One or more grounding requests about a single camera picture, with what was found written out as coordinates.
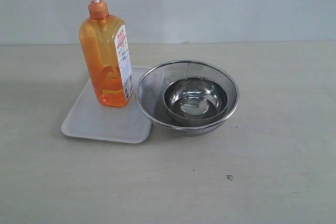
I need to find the orange dish soap pump bottle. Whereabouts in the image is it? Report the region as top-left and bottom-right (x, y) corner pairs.
(79, 0), (133, 107)

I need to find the small stainless steel bowl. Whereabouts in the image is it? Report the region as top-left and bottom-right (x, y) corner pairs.
(163, 77), (228, 120)

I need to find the steel mesh colander basket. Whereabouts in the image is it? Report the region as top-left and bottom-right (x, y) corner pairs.
(135, 60), (239, 136)

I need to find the white rectangular tray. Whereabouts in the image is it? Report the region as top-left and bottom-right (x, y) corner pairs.
(61, 80), (152, 144)

